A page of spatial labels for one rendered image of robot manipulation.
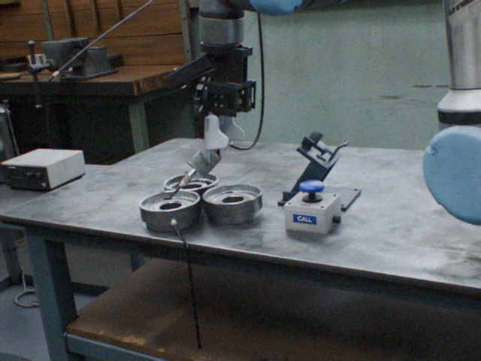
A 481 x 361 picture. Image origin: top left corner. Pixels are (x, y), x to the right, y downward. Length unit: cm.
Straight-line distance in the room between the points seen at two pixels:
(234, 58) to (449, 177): 46
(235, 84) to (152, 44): 196
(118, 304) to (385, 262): 68
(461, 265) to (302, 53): 194
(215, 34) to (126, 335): 61
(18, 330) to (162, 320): 89
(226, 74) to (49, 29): 241
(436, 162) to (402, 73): 188
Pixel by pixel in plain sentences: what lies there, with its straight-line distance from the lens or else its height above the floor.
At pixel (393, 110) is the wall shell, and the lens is 260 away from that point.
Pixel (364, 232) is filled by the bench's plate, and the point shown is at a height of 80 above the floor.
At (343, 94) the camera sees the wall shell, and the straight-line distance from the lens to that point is 265.
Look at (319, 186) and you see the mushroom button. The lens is 95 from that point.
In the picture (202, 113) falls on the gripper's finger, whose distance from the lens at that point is 103.
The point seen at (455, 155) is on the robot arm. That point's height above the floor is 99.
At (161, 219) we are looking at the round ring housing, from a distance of 101.
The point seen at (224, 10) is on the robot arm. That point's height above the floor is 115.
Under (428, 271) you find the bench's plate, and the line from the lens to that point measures 85.
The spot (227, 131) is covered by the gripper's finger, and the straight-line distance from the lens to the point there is 110.
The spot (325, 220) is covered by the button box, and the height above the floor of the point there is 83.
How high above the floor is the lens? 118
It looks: 18 degrees down
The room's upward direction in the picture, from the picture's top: 5 degrees counter-clockwise
